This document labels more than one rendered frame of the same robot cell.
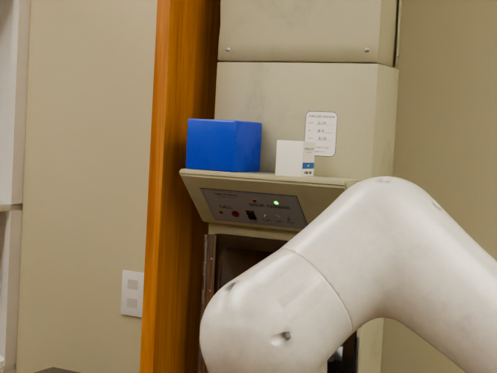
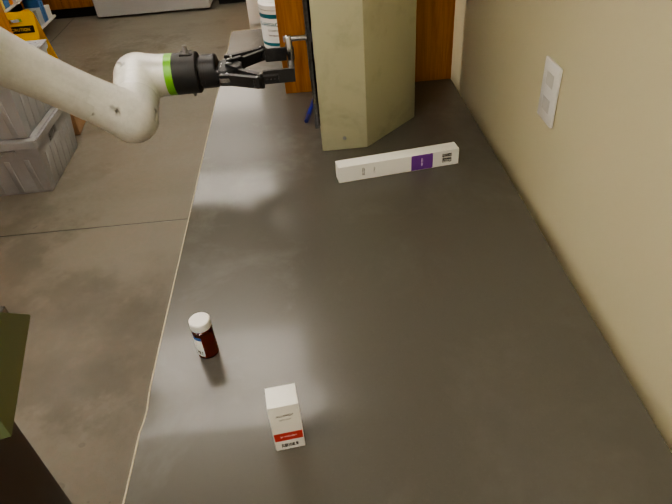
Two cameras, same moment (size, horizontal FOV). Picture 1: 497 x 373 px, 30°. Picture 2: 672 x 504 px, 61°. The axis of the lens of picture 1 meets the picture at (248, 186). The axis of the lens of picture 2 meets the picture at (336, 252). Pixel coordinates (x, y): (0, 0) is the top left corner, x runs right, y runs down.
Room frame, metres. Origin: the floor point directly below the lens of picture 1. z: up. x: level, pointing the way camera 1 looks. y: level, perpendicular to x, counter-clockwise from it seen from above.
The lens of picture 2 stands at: (1.01, -1.31, 1.62)
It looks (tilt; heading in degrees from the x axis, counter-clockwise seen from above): 39 degrees down; 61
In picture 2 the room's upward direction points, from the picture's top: 5 degrees counter-clockwise
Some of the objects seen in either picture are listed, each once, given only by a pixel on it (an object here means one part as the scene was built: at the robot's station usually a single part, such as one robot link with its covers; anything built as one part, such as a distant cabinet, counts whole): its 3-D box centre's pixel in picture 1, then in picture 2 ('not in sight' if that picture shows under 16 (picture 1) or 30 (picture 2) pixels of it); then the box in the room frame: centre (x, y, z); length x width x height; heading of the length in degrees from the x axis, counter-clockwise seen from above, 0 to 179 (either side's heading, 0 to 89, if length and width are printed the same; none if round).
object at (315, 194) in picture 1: (271, 202); not in sight; (1.62, -0.04, 1.46); 0.32 x 0.12 x 0.10; 62
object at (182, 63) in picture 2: not in sight; (188, 71); (1.37, -0.03, 1.15); 0.09 x 0.06 x 0.12; 62
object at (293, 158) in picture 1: (295, 158); not in sight; (1.60, -0.08, 1.54); 0.05 x 0.05 x 0.06; 62
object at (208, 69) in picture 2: not in sight; (221, 69); (1.43, -0.06, 1.14); 0.09 x 0.08 x 0.07; 152
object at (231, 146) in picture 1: (224, 145); not in sight; (1.67, 0.05, 1.56); 0.10 x 0.10 x 0.09; 62
